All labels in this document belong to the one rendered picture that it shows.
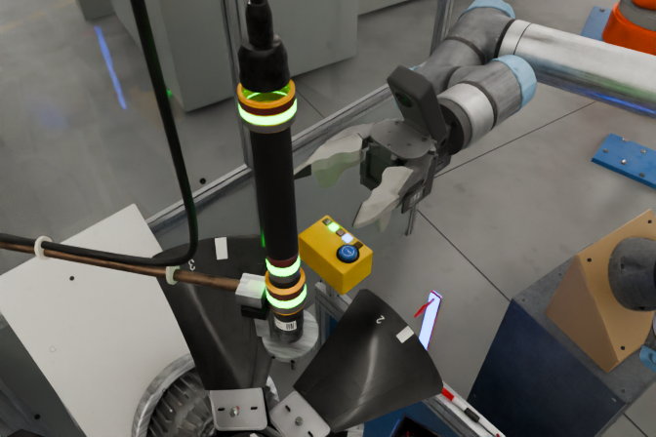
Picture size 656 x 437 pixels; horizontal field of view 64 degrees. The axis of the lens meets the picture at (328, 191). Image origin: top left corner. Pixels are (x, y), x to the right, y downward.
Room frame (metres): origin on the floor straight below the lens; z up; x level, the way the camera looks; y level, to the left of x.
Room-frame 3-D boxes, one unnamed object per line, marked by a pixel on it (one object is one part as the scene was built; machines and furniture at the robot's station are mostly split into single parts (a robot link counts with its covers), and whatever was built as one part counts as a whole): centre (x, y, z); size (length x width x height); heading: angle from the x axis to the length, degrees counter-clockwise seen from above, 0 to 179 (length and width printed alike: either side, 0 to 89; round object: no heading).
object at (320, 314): (0.82, 0.01, 0.39); 0.04 x 0.04 x 0.78; 43
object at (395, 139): (0.47, -0.10, 1.63); 0.12 x 0.08 x 0.09; 133
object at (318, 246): (0.79, -0.02, 1.02); 0.16 x 0.10 x 0.11; 43
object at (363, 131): (0.46, -0.04, 1.66); 0.09 x 0.05 x 0.02; 111
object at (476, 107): (0.53, -0.16, 1.64); 0.08 x 0.05 x 0.08; 43
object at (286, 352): (0.33, 0.06, 1.50); 0.09 x 0.07 x 0.10; 78
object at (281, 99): (0.33, 0.05, 1.81); 0.04 x 0.04 x 0.03
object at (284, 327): (0.33, 0.05, 1.66); 0.04 x 0.04 x 0.46
